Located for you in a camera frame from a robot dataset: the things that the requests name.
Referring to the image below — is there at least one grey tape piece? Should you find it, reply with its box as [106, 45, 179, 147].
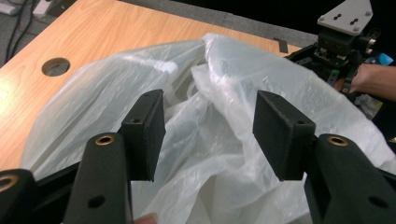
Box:
[277, 37, 290, 54]

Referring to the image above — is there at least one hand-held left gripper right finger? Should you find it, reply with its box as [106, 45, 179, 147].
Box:
[252, 90, 396, 224]

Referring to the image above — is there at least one white power strip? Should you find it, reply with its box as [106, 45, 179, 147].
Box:
[32, 0, 53, 19]

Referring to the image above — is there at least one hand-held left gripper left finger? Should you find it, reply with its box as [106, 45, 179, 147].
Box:
[64, 89, 166, 224]

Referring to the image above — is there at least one thick black floor cable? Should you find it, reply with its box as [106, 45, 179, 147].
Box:
[3, 0, 40, 64]

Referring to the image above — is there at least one white power adapter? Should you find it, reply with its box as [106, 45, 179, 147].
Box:
[0, 0, 23, 17]

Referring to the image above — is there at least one white trash bag blue band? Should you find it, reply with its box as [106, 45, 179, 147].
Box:
[20, 32, 396, 224]

